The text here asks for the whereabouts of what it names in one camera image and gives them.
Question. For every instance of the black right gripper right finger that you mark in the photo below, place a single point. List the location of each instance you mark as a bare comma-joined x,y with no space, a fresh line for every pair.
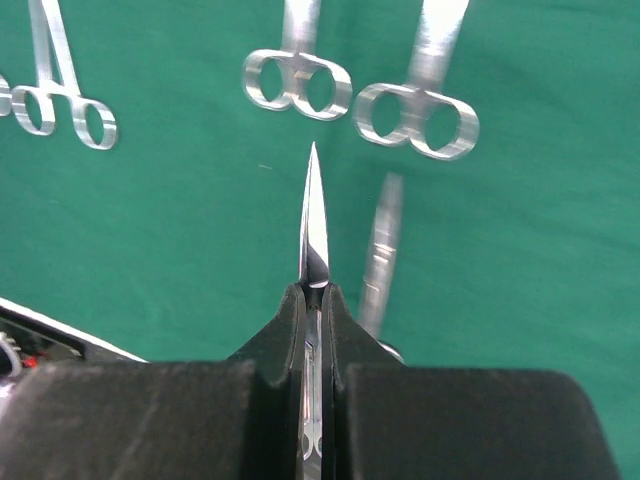
386,420

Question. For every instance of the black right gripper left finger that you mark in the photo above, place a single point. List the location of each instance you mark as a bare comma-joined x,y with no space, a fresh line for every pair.
233,419

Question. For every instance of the small pointed steel scissors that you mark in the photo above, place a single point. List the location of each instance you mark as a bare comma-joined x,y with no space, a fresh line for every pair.
313,278

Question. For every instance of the steel surgical scissors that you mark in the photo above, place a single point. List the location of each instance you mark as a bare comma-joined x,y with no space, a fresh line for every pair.
436,35
382,254

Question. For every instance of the green surgical cloth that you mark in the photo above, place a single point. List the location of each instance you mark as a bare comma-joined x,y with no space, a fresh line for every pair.
178,242

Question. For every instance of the curved steel scissors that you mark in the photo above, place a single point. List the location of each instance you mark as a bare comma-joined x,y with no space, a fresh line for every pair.
297,63

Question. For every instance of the thin steel needle holder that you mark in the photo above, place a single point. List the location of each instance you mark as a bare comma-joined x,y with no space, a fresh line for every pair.
5,97

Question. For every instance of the steel surgical forceps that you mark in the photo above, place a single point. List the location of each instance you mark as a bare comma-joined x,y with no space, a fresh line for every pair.
33,106

